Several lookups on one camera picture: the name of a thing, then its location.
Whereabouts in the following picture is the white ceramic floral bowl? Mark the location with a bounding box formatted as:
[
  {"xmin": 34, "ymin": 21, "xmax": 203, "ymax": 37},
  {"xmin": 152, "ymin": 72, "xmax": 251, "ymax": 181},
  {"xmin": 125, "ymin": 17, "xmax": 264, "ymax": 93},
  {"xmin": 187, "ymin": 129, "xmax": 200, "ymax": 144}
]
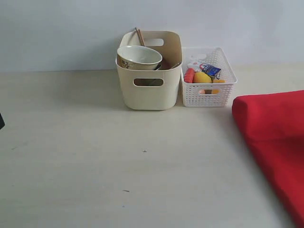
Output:
[{"xmin": 117, "ymin": 45, "xmax": 162, "ymax": 70}]

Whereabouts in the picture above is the yellow cheese wedge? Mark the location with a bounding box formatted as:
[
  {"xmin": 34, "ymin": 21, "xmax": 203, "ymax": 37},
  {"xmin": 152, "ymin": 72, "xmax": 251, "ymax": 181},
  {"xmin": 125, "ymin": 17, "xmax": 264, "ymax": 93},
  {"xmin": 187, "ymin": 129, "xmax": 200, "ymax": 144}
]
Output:
[{"xmin": 211, "ymin": 79, "xmax": 226, "ymax": 94}]

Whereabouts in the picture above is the yellow lemon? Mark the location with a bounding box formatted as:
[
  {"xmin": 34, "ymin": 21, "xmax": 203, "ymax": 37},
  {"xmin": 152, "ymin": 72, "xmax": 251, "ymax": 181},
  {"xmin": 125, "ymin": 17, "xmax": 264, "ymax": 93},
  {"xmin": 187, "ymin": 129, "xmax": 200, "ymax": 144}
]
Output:
[{"xmin": 193, "ymin": 72, "xmax": 212, "ymax": 84}]

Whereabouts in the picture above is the white perforated plastic basket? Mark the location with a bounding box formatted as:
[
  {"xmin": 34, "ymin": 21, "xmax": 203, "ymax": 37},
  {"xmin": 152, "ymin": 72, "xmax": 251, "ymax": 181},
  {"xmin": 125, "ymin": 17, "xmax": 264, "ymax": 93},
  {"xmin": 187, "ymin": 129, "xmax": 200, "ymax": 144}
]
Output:
[{"xmin": 180, "ymin": 47, "xmax": 238, "ymax": 107}]

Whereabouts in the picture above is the red grilled sausage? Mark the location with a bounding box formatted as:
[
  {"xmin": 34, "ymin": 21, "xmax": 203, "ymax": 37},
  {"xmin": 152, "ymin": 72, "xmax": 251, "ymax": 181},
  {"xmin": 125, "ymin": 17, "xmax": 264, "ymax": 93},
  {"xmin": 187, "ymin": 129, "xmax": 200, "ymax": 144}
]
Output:
[{"xmin": 184, "ymin": 68, "xmax": 195, "ymax": 84}]

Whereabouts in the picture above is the brown wooden plate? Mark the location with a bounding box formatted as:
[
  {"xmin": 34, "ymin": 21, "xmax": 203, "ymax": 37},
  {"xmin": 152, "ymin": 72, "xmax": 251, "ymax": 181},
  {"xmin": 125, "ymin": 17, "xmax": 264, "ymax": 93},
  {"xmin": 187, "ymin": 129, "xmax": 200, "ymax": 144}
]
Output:
[{"xmin": 160, "ymin": 59, "xmax": 176, "ymax": 70}]

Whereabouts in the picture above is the steel table knife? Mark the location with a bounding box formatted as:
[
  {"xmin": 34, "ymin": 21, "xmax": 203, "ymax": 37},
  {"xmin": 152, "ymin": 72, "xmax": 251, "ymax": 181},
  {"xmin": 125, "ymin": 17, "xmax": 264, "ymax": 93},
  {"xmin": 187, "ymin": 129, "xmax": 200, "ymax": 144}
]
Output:
[{"xmin": 169, "ymin": 62, "xmax": 182, "ymax": 70}]

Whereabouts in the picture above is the blue white milk carton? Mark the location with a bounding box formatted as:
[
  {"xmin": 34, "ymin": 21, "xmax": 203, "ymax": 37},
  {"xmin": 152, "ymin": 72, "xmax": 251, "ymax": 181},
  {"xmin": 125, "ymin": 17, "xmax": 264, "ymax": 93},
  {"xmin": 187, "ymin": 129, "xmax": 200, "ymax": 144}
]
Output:
[{"xmin": 187, "ymin": 59, "xmax": 221, "ymax": 80}]

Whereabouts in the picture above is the red tablecloth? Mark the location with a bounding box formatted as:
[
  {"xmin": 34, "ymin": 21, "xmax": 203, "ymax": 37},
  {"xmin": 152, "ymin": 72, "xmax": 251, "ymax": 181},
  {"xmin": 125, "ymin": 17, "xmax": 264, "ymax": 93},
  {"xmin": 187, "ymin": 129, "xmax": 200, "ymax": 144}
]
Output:
[{"xmin": 232, "ymin": 90, "xmax": 304, "ymax": 228}]

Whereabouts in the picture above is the dark wooden spoon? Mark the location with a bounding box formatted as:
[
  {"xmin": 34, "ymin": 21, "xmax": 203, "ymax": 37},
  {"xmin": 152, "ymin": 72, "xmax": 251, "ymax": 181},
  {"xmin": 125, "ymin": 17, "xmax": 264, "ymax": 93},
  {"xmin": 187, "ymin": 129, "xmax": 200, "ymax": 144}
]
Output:
[{"xmin": 141, "ymin": 78, "xmax": 157, "ymax": 86}]

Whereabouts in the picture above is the cream plastic storage bin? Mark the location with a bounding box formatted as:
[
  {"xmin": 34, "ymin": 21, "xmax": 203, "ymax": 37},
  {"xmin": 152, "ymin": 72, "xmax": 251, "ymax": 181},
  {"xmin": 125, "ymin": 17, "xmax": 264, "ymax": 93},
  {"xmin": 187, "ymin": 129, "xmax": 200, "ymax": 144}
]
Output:
[{"xmin": 115, "ymin": 31, "xmax": 183, "ymax": 110}]

